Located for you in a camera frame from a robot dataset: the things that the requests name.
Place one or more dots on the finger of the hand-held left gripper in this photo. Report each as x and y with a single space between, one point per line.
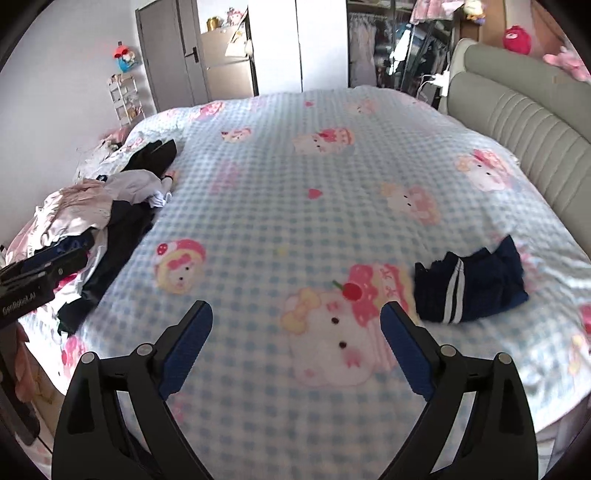
60 267

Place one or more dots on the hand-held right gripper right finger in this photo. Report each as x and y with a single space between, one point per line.
406 350

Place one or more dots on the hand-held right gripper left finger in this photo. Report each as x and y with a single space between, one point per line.
184 350

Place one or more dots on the pile of mixed clothes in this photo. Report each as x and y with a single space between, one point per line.
120 230

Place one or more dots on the navy white-striped pants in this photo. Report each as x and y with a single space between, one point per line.
489 281

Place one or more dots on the row of hanging clothes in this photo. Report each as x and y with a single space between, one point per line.
364 46

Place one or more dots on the blue checkered cartoon blanket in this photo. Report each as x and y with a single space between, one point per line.
277 207

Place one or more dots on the white shelf rack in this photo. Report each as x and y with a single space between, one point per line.
125 101

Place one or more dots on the red blue plush toy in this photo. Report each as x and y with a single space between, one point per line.
125 57

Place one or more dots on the grey door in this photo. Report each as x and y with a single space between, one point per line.
166 55

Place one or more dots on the grey-green padded headboard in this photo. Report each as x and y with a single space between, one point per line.
531 120

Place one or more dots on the beige fridge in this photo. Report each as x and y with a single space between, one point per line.
228 64

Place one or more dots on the gold jar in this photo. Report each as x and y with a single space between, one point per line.
213 22

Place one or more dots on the small pink plush toy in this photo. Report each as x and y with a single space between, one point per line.
236 17

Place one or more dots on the white wardrobe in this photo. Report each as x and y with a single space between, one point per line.
300 46

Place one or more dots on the pink white plush toy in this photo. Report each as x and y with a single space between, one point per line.
568 63

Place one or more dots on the pink printed frilly cloth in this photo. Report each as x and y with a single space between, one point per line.
434 9

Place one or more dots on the black-framed glass wardrobe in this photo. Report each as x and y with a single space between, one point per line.
369 9

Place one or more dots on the white yellow plush doll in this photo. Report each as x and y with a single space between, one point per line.
473 9

